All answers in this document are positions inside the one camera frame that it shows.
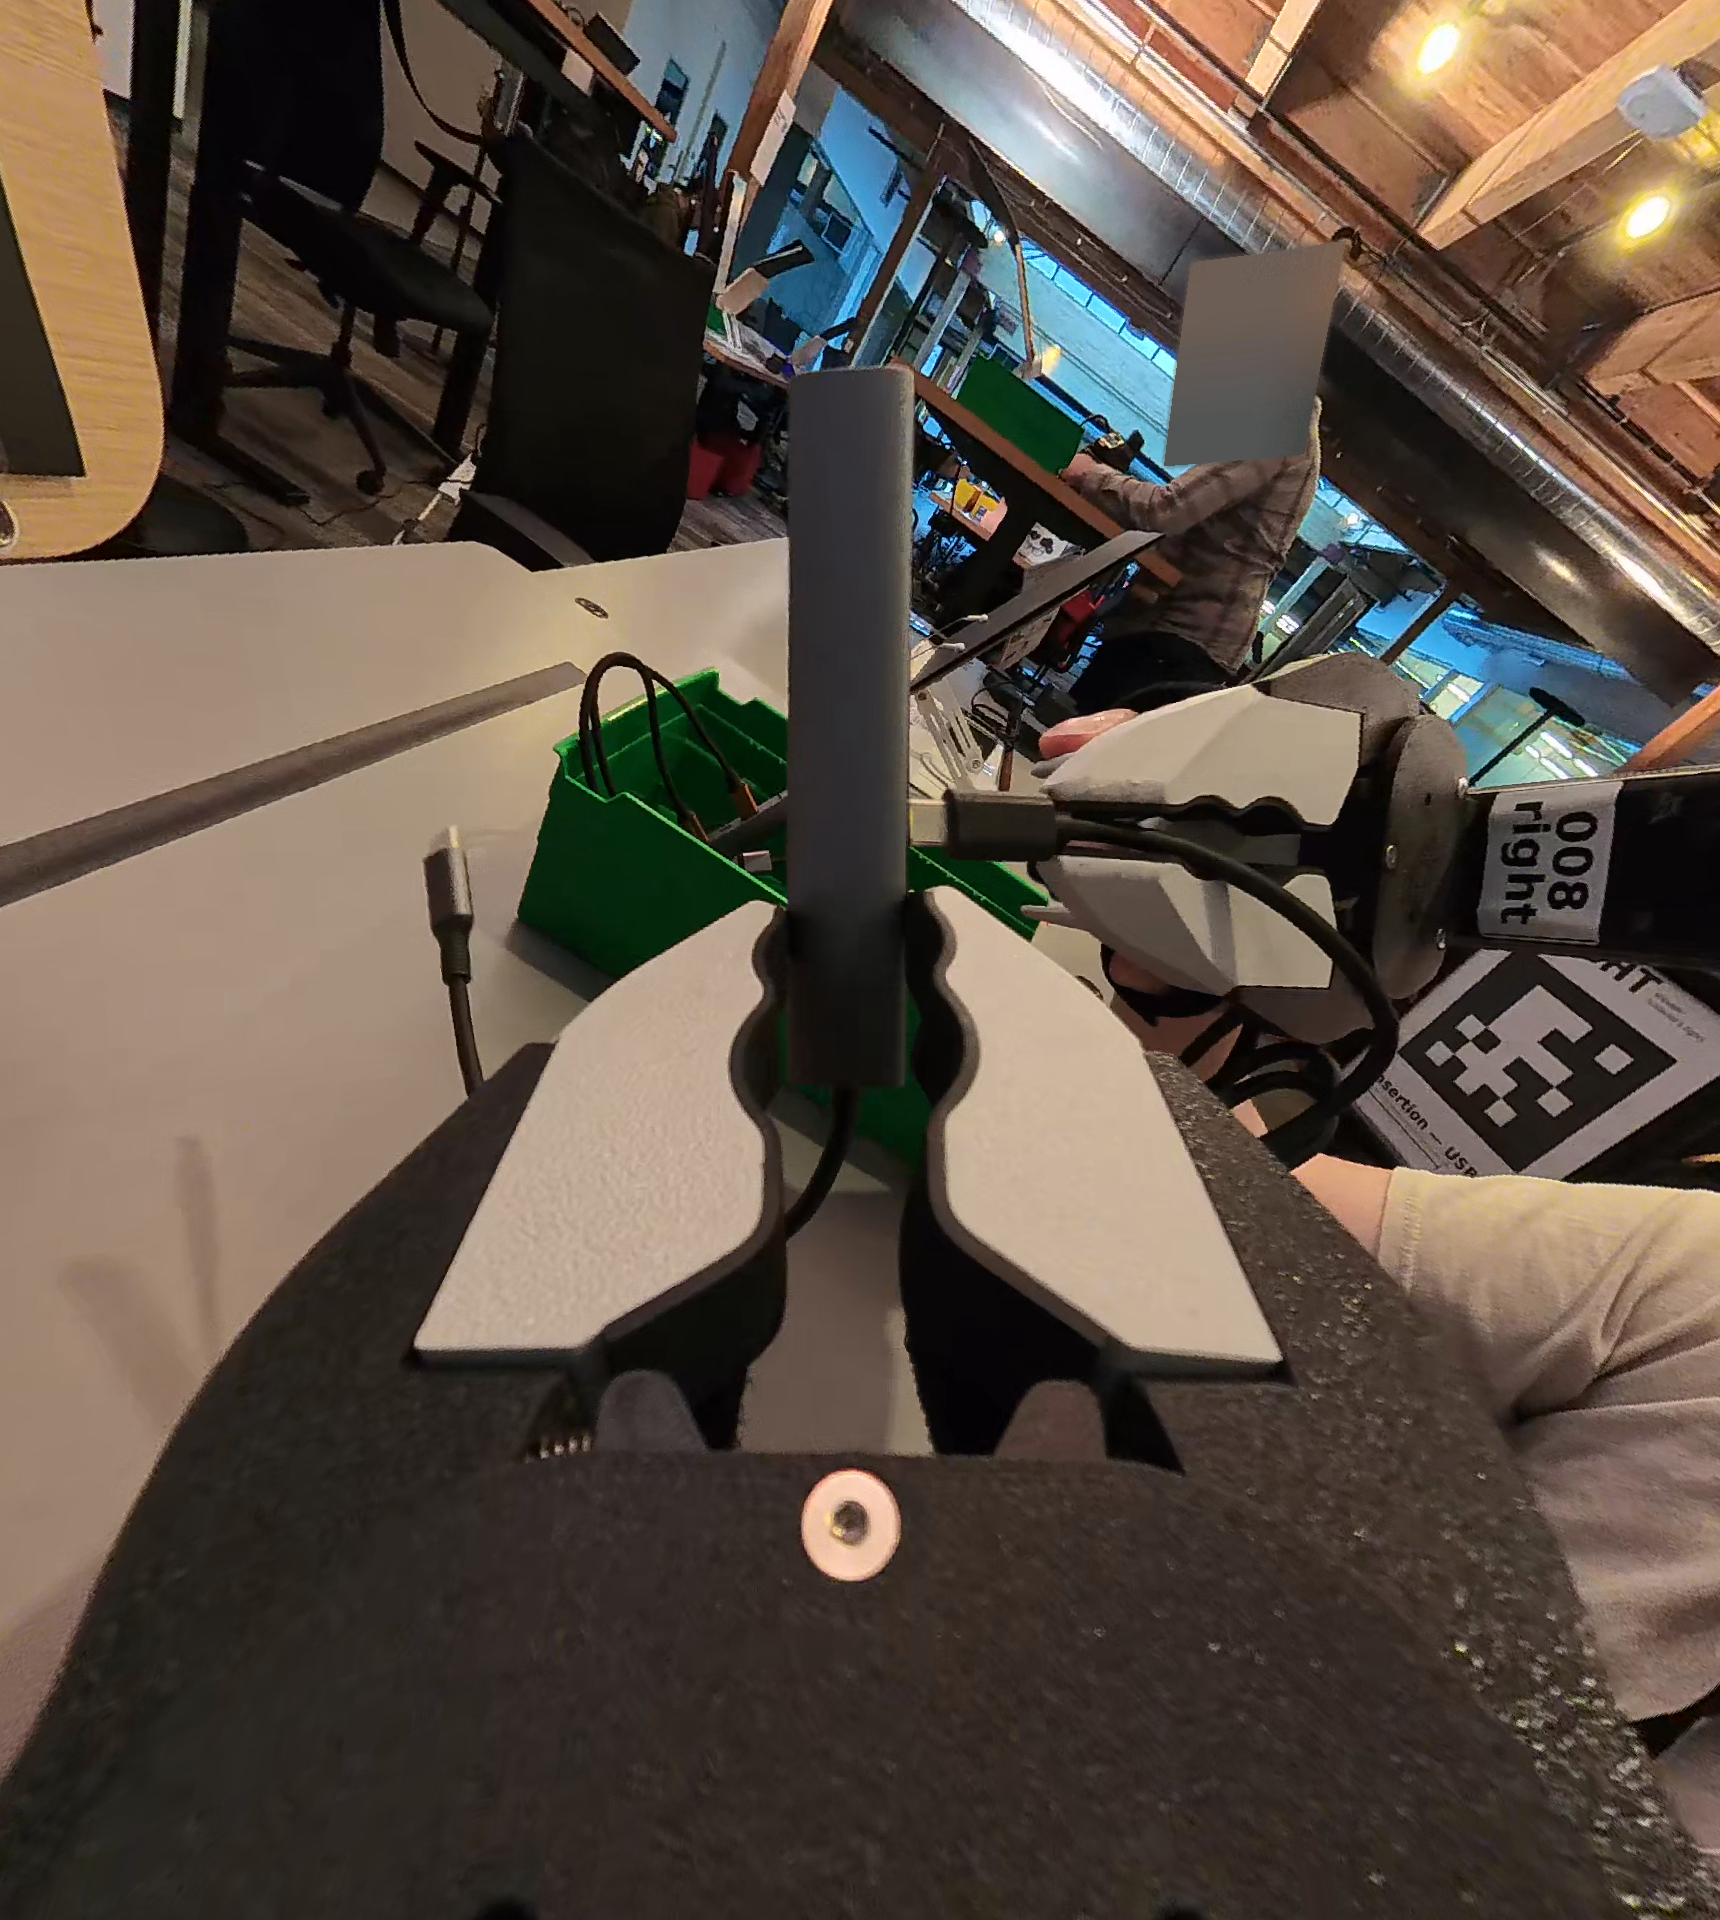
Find wooden workbench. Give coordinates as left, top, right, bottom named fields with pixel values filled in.
left=914, top=372, right=1186, bottom=589

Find green board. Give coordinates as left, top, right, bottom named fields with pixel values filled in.
left=957, top=357, right=1090, bottom=474

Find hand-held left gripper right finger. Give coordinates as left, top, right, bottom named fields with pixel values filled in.
left=904, top=885, right=1284, bottom=1379

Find person's right hand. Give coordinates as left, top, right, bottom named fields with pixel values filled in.
left=1037, top=705, right=1397, bottom=1192

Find black flat panel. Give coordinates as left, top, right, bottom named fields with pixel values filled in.
left=914, top=531, right=1167, bottom=695

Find dark grey usb hub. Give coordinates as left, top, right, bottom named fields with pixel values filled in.
left=781, top=366, right=920, bottom=1089

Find person's right forearm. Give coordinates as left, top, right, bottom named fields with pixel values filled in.
left=1296, top=1151, right=1405, bottom=1273

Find person's beige shirt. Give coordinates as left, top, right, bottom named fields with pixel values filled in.
left=1376, top=1163, right=1720, bottom=1727

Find metal ventilation duct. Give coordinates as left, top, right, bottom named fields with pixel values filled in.
left=1105, top=55, right=1720, bottom=717

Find green plastic bin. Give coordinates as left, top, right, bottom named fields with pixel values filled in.
left=518, top=662, right=1054, bottom=1192

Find black white marker card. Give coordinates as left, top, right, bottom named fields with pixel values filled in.
left=1364, top=943, right=1720, bottom=1183

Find black cable with copper plug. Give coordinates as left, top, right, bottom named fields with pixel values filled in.
left=577, top=651, right=792, bottom=882

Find black office chair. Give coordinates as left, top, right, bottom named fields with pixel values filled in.
left=207, top=0, right=494, bottom=497
left=448, top=133, right=721, bottom=577

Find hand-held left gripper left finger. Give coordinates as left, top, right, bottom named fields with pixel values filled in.
left=413, top=898, right=792, bottom=1371

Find white ceiling sensor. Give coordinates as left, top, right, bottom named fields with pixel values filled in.
left=1620, top=62, right=1712, bottom=144

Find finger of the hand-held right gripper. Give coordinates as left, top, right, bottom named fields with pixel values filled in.
left=1035, top=682, right=1371, bottom=827
left=1028, top=847, right=1385, bottom=1047

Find wooden curved frame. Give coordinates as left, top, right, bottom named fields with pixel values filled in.
left=0, top=0, right=165, bottom=559

